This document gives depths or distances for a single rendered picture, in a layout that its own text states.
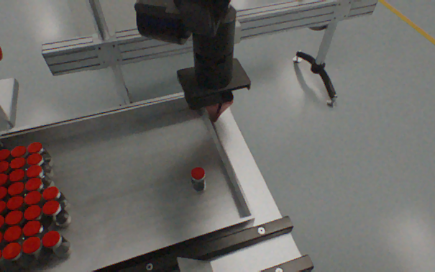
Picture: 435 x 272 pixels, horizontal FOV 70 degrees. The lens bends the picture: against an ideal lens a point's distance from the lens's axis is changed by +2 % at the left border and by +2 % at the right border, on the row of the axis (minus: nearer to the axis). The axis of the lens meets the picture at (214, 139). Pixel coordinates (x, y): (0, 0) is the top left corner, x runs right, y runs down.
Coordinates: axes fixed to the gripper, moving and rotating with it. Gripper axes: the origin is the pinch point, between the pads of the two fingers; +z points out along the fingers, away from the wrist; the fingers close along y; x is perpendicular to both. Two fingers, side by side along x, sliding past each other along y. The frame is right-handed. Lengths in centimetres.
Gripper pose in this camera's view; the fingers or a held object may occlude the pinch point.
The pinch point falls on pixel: (213, 116)
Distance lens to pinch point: 54.1
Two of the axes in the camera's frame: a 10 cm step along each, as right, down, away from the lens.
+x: 3.2, 7.5, -5.8
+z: -0.1, 6.1, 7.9
